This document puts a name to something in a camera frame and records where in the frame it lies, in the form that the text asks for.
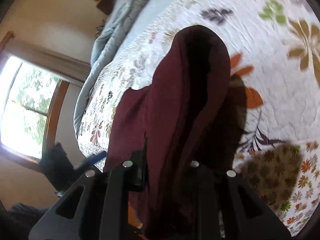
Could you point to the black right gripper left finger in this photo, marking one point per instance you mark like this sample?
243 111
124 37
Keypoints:
96 206

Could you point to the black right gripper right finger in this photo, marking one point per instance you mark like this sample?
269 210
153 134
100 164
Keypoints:
230 210

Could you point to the maroon pants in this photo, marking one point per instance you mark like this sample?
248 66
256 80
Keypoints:
186 121

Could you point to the wooden framed window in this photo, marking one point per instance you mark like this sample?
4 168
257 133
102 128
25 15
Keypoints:
31 103

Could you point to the brown window valance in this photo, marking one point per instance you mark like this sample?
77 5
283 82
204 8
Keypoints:
65 67

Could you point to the light blue comforter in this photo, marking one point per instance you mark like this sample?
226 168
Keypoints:
121 16

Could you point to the white floral quilt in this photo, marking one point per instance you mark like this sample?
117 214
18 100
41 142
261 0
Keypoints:
274 50

